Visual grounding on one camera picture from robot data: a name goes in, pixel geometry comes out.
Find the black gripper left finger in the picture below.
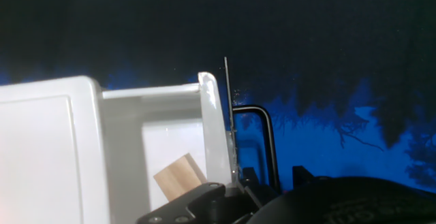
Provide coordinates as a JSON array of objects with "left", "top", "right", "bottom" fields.
[{"left": 136, "top": 167, "right": 283, "bottom": 224}]

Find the white plastic drawer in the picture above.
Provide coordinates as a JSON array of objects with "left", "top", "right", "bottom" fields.
[{"left": 98, "top": 56, "right": 240, "bottom": 224}]

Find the blue black printed cloth mat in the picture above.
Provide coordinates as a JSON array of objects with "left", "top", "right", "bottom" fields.
[{"left": 0, "top": 0, "right": 436, "bottom": 195}]

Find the small wooden cube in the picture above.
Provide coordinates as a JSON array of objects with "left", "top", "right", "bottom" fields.
[{"left": 153, "top": 153, "right": 208, "bottom": 203}]

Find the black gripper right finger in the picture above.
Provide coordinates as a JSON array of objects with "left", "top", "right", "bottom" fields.
[{"left": 292, "top": 165, "right": 333, "bottom": 193}]

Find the black metal drawer handle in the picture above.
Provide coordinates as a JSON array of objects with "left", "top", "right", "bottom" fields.
[{"left": 232, "top": 104, "right": 283, "bottom": 195}]

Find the white drawer cabinet frame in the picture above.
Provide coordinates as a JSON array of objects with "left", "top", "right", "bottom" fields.
[{"left": 0, "top": 75, "right": 112, "bottom": 224}]

